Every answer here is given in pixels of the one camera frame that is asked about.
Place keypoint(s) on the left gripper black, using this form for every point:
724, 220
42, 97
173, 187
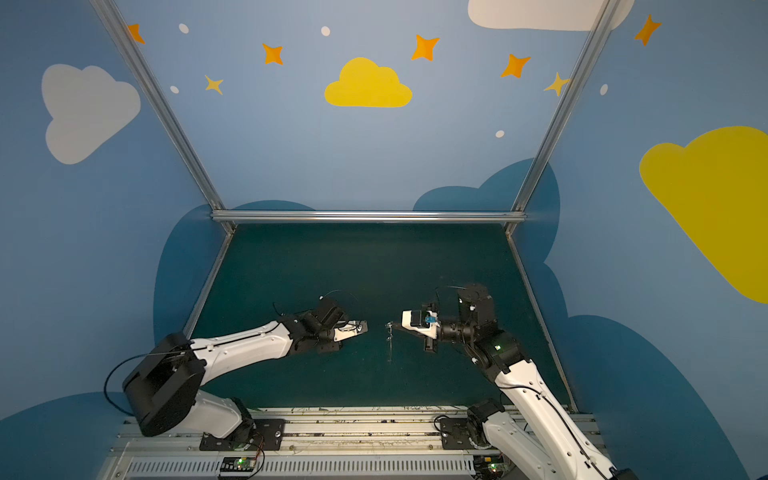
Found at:
330, 330

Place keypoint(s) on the silver perforated metal key plate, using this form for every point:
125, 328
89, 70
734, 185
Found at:
389, 340

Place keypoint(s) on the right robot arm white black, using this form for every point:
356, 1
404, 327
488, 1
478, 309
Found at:
555, 448

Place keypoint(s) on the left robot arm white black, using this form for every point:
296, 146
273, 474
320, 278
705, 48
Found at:
164, 391

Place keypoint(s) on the right green circuit board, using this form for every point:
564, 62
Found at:
490, 467

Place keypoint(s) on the green circuit board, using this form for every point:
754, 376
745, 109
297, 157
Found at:
490, 467
238, 466

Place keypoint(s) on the left green circuit board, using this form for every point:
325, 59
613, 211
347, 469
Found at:
238, 466

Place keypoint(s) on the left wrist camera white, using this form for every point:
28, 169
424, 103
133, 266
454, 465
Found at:
349, 330

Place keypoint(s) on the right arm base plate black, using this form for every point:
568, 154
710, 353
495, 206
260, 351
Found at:
459, 433

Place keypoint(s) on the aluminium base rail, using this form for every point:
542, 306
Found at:
327, 431

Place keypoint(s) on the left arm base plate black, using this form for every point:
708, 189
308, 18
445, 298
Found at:
252, 435

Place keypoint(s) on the back horizontal aluminium frame bar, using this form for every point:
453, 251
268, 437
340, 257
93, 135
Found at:
421, 217

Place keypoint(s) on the white slotted cable duct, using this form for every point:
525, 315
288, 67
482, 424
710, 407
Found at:
307, 467

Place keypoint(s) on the left diagonal aluminium frame post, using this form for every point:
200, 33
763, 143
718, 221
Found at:
118, 30

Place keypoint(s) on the diagonal aluminium frame post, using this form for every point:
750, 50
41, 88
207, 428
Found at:
583, 68
118, 30

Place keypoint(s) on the right diagonal aluminium frame post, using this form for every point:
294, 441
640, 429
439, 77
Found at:
583, 68

